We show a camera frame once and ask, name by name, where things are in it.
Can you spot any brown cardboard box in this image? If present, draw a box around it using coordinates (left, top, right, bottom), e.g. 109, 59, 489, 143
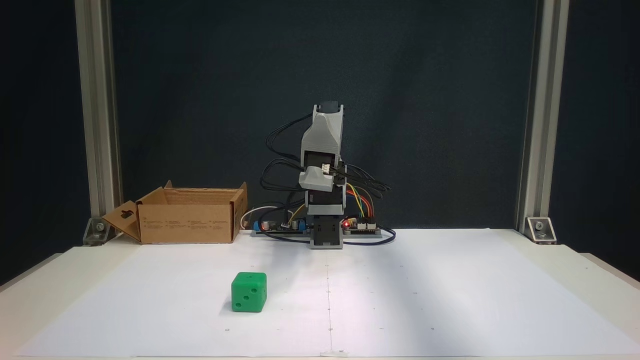
102, 181, 248, 245

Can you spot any coloured jumper wire bundle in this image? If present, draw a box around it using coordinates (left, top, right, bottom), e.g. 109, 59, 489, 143
345, 182, 376, 222

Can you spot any aluminium frame post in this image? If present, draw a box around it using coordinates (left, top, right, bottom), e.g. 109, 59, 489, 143
75, 0, 123, 221
515, 0, 571, 236

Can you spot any thick black cable loop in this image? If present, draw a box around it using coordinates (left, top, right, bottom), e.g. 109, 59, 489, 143
345, 226, 397, 247

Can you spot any blue circuit board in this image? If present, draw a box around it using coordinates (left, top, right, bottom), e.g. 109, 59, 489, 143
251, 218, 310, 237

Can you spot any white cable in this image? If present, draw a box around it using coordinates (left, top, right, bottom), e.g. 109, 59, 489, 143
240, 205, 281, 230

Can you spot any white paper sheet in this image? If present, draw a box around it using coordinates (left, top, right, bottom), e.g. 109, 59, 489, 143
15, 229, 640, 358

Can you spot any metal corner bracket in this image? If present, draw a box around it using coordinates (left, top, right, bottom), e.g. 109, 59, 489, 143
526, 216, 557, 245
82, 217, 112, 246

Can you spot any black arm motor cable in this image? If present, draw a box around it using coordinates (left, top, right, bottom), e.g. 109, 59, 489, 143
259, 113, 313, 193

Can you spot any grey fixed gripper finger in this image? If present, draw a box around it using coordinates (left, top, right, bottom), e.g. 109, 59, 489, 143
298, 175, 335, 191

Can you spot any circuit board with jumper wires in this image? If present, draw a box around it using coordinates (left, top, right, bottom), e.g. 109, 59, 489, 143
343, 216, 383, 238

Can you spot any black gripper motor cable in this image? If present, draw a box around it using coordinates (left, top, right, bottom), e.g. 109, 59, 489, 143
340, 162, 392, 200

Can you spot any green die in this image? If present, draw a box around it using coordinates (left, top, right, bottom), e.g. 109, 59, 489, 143
231, 272, 268, 313

